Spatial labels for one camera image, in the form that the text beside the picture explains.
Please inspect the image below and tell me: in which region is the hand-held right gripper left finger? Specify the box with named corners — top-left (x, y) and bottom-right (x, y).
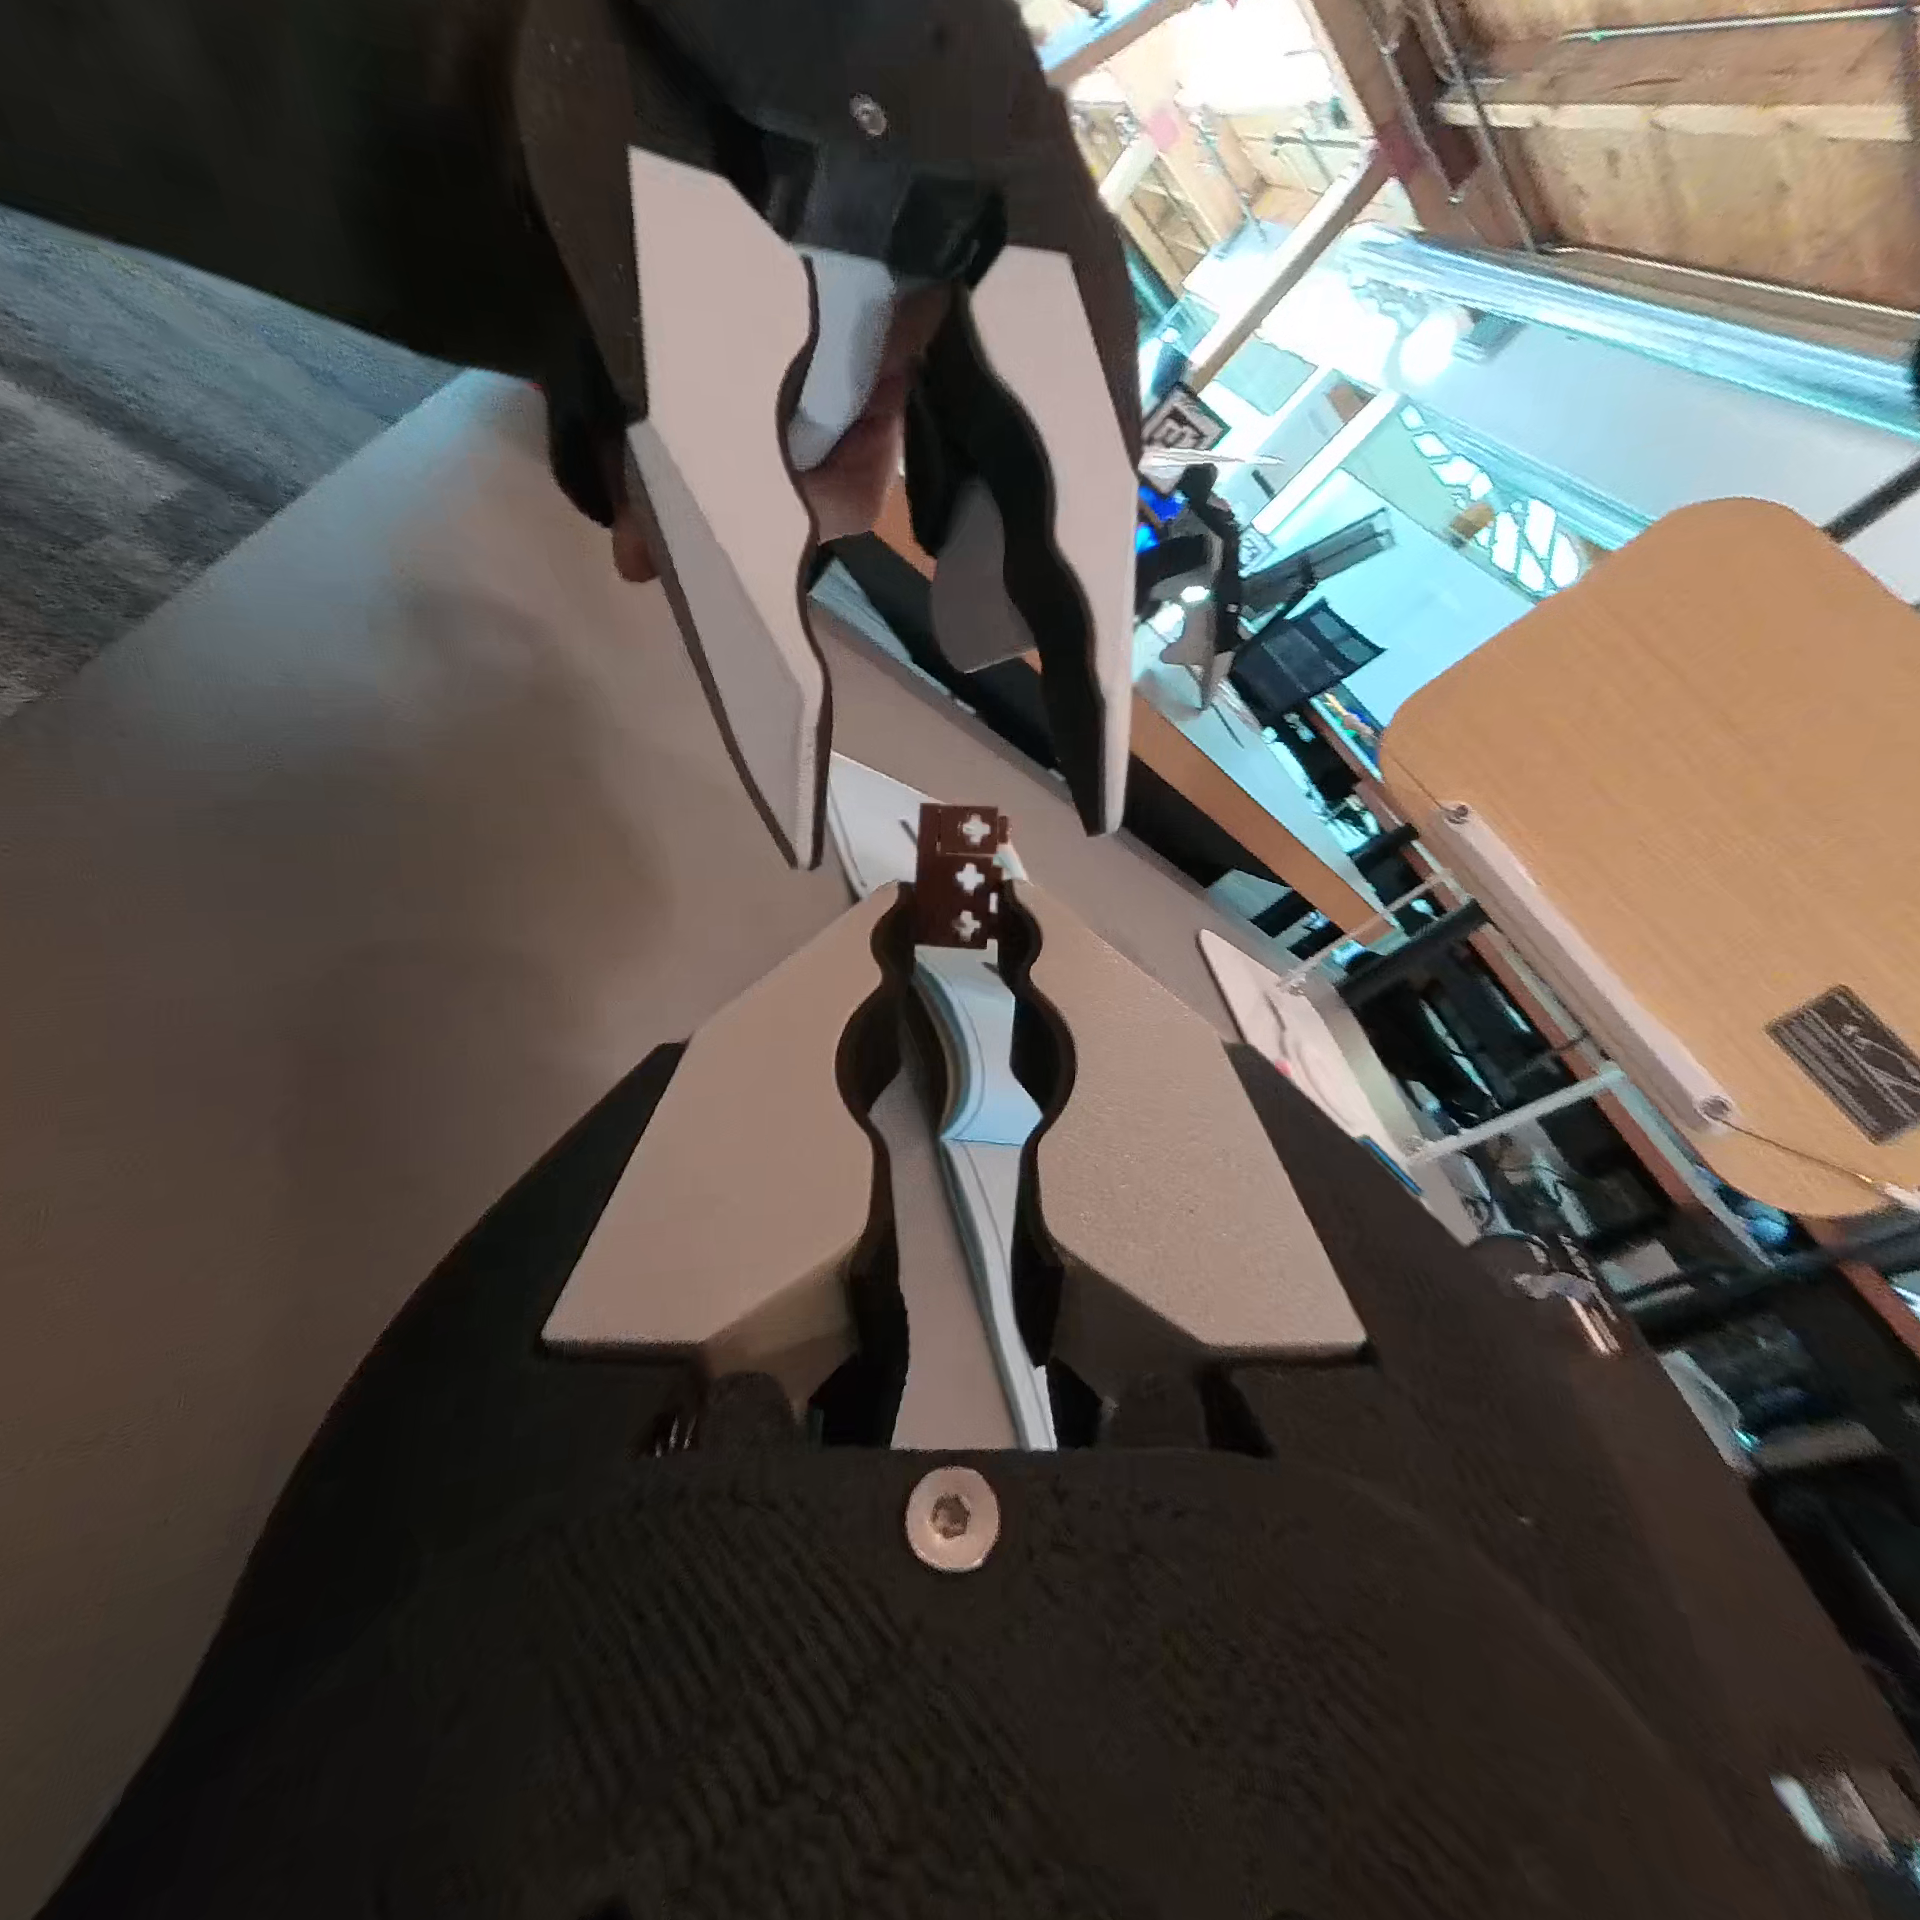
top-left (540, 881), bottom-right (917, 1374)

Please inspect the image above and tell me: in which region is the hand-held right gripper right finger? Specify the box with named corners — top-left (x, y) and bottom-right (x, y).
top-left (1018, 896), bottom-right (1370, 1370)

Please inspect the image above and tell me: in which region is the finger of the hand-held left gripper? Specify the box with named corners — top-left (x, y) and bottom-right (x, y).
top-left (620, 147), bottom-right (837, 873)
top-left (903, 245), bottom-right (1146, 836)

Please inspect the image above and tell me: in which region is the brown brick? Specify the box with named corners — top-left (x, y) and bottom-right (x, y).
top-left (915, 803), bottom-right (1011, 950)

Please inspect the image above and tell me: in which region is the grey desk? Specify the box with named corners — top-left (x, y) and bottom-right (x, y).
top-left (0, 369), bottom-right (1256, 1920)

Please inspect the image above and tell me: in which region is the person's left hand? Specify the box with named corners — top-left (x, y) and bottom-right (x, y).
top-left (808, 377), bottom-right (912, 544)

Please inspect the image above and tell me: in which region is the brick instruction booklet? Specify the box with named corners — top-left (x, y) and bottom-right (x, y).
top-left (831, 750), bottom-right (1059, 1450)

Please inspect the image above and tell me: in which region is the person's dark clothing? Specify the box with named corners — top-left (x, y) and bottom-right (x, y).
top-left (0, 0), bottom-right (602, 394)

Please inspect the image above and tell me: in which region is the light wooden folding table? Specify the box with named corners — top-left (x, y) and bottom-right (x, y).
top-left (1376, 498), bottom-right (1920, 1220)

